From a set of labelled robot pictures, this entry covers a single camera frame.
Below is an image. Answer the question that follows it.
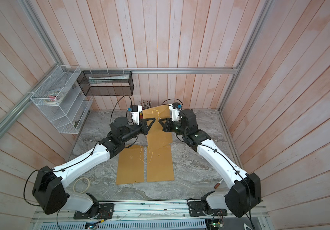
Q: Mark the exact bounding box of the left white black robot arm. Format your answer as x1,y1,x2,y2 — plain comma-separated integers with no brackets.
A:
32,117,156,219

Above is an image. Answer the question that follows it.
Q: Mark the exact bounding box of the clear tape roll on table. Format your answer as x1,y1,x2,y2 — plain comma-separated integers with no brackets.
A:
72,177,91,194

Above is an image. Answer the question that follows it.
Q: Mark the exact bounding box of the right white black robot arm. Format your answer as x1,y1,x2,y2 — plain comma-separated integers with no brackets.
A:
159,105,262,218

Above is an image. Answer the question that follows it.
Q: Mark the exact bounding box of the tape roll on shelf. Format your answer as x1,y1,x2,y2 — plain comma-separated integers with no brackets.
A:
43,92,63,105

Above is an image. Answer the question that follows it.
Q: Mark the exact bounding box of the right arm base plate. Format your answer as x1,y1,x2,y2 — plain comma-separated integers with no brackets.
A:
186,198,228,217

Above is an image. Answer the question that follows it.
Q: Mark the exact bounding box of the black mesh wall basket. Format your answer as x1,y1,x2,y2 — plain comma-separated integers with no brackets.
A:
77,70,134,96

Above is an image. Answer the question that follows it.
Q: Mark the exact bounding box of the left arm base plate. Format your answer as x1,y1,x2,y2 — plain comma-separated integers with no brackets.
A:
73,203,115,220

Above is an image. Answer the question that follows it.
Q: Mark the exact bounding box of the brown kraft file bag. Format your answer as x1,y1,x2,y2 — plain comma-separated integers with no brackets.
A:
142,105,173,150
147,144,174,182
116,145,144,185

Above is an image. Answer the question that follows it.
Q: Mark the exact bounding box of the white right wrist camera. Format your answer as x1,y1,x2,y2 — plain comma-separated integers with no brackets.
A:
169,103,182,122

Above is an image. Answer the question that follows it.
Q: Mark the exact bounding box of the bundle of pens and pencils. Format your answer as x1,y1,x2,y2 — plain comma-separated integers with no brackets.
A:
141,100,151,110

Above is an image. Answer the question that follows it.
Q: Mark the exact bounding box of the white wire mesh shelf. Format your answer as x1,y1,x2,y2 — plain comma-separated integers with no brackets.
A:
31,65,93,134

